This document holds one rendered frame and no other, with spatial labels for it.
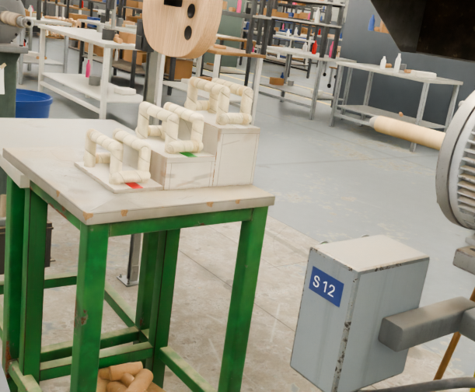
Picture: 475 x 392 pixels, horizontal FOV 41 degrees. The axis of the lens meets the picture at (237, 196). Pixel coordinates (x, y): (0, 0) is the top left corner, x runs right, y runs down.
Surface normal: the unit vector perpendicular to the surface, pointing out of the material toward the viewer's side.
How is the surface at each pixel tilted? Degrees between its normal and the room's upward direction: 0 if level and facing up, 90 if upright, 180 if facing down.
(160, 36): 87
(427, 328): 90
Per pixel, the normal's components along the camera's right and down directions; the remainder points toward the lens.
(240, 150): 0.58, 0.30
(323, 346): -0.80, 0.07
